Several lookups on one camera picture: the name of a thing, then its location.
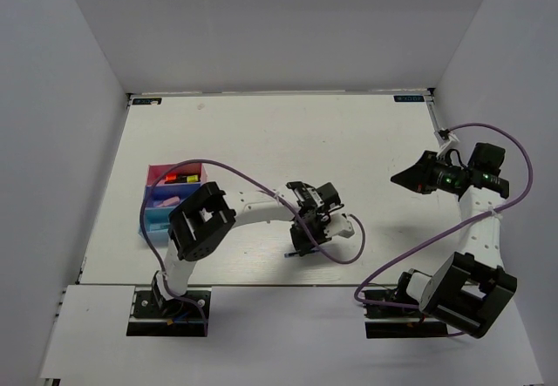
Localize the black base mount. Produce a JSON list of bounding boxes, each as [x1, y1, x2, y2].
[[355, 285, 450, 340], [126, 289, 208, 338]]

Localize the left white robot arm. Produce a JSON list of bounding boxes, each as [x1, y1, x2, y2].
[[152, 181, 355, 315]]

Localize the yellow cap black highlighter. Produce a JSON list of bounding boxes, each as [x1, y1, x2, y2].
[[186, 174, 200, 183]]

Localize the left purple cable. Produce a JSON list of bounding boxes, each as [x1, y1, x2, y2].
[[139, 159, 366, 337]]

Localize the table corner label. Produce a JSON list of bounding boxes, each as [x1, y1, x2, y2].
[[132, 98, 162, 105], [393, 94, 425, 103]]

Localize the right table corner label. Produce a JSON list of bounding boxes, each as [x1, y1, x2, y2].
[[393, 94, 425, 103]]

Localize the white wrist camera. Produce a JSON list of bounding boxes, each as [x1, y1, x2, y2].
[[323, 213, 355, 239], [435, 129, 459, 158]]

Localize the pink eraser stick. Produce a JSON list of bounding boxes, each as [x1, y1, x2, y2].
[[163, 196, 180, 205]]

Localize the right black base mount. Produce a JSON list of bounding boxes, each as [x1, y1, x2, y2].
[[355, 285, 450, 340]]

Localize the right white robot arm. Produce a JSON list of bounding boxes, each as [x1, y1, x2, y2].
[[391, 143, 517, 338]]

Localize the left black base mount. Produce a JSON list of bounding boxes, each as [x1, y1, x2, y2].
[[126, 289, 208, 338]]

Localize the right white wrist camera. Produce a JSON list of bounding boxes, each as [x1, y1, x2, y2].
[[435, 129, 459, 158]]

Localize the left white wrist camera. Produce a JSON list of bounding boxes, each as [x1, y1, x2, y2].
[[323, 213, 355, 239]]

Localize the left table corner label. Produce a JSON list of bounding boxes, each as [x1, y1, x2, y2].
[[132, 98, 162, 105]]

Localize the purple ink pen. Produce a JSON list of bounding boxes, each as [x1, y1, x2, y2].
[[147, 223, 169, 232]]

